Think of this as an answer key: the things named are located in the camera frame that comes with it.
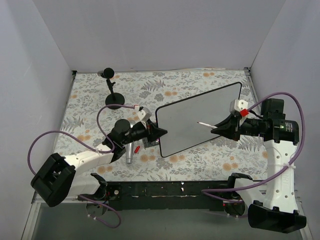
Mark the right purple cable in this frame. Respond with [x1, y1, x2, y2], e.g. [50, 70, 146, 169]
[201, 92, 305, 218]

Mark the floral table mat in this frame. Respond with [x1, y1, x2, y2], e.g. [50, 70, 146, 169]
[54, 70, 268, 182]

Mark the black microphone stand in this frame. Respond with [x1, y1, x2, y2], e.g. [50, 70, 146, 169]
[105, 78, 125, 110]

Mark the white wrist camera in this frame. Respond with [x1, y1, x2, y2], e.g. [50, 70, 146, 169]
[229, 99, 249, 126]
[137, 106, 152, 127]

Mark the silver microphone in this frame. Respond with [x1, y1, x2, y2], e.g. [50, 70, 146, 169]
[125, 119, 137, 165]

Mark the white whiteboard black frame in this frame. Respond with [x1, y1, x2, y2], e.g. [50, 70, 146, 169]
[155, 82, 242, 158]

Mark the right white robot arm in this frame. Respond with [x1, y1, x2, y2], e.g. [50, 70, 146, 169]
[211, 98, 307, 234]

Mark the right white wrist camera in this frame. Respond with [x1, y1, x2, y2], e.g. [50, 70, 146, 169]
[229, 99, 249, 126]

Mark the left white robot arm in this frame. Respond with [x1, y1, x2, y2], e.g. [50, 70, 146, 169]
[30, 119, 167, 207]

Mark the black perforated plate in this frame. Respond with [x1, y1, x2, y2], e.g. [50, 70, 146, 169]
[142, 138, 160, 149]

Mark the purple cable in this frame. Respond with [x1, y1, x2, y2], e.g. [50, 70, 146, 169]
[201, 92, 305, 218]
[27, 104, 141, 229]

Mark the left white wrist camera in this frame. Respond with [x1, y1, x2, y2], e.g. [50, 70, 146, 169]
[137, 106, 152, 127]

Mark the black base bar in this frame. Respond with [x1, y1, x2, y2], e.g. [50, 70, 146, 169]
[105, 180, 227, 211]

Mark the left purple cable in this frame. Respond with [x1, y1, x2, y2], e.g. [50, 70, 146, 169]
[27, 104, 141, 229]

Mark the red white marker pen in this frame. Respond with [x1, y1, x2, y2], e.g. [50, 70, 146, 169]
[197, 122, 217, 129]

